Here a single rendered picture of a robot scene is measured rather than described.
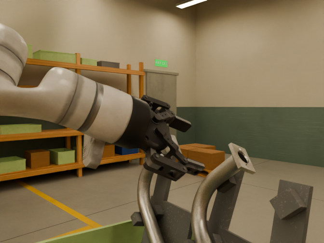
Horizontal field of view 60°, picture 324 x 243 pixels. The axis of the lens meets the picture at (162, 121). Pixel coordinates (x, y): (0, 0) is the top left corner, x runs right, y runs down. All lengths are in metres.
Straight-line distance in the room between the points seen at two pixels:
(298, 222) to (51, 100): 0.36
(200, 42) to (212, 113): 2.04
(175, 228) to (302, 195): 0.30
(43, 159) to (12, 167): 0.48
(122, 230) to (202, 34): 7.79
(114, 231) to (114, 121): 0.47
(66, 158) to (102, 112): 4.87
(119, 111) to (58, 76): 0.08
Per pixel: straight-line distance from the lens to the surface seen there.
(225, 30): 7.93
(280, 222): 0.47
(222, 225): 0.58
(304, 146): 6.84
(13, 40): 0.36
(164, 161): 0.38
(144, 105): 0.40
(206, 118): 8.02
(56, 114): 0.36
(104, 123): 0.36
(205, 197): 0.56
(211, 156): 5.00
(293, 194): 0.44
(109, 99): 0.37
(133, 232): 0.82
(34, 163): 5.05
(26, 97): 0.34
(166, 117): 0.45
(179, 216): 0.65
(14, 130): 4.85
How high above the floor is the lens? 1.27
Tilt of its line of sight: 3 degrees down
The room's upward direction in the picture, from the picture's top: straight up
